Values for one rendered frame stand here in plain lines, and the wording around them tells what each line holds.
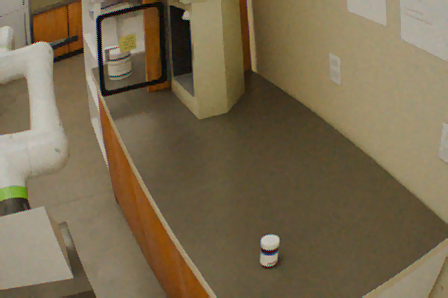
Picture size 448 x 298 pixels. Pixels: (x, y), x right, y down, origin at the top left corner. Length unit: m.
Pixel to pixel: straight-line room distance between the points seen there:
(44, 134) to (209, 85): 0.80
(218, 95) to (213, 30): 0.26
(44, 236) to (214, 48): 0.99
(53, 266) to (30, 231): 0.13
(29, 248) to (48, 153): 0.26
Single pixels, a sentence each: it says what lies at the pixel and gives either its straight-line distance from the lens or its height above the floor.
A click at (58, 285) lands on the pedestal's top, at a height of 0.94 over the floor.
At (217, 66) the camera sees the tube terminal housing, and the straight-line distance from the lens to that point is 1.70.
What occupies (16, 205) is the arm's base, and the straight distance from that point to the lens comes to 1.08.
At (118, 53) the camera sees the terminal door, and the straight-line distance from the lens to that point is 1.91.
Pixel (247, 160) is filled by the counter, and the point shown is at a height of 0.94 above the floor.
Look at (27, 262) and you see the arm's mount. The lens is 1.09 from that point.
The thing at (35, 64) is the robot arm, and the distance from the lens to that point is 1.37.
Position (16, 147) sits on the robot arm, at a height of 1.25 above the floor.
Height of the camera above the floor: 1.71
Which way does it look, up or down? 30 degrees down
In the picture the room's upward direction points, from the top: 4 degrees counter-clockwise
